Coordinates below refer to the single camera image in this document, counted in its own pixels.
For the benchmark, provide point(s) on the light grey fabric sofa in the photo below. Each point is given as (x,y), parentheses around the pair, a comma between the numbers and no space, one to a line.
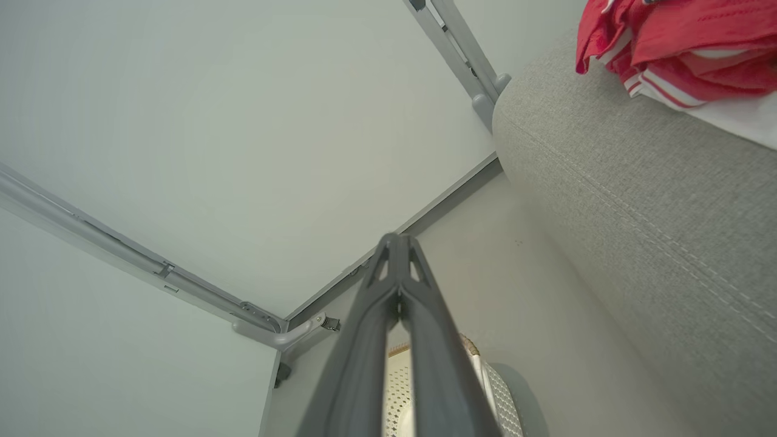
(637,212)

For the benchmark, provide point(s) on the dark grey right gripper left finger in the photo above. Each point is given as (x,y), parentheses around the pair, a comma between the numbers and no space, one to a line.
(358,364)

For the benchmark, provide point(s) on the red white striped jersey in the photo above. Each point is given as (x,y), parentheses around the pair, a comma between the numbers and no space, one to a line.
(668,85)

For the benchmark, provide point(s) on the beige perforated plastic laundry basket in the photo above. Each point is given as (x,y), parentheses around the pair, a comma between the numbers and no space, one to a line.
(499,394)

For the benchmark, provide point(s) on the small black frame foot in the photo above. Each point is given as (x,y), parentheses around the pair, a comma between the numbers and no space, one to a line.
(281,375)

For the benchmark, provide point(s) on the grey metal frame pole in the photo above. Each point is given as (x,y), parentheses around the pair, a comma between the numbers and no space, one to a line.
(461,54)
(121,252)

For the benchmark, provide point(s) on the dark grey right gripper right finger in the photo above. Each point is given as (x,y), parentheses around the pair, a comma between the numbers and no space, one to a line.
(443,376)

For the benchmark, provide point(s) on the red shorts with white trim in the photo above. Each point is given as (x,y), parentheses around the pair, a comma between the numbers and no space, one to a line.
(704,27)

